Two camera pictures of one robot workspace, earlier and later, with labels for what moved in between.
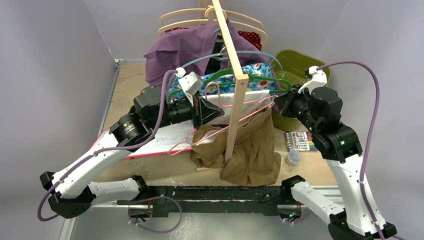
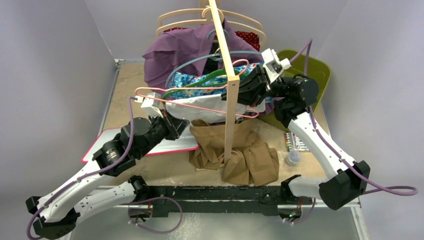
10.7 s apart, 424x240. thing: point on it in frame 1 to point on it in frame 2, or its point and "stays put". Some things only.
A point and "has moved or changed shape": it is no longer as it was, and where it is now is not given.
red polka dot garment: x=253 y=37 stays put
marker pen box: x=301 y=141 stays put
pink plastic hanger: x=273 y=99 to x=250 y=114
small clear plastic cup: x=293 y=158 stays put
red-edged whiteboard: x=174 y=138 stays put
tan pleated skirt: x=253 y=161 has moved or changed shape
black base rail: x=245 y=199 stays put
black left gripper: x=204 y=111 to x=175 y=126
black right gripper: x=286 y=104 to x=261 y=84
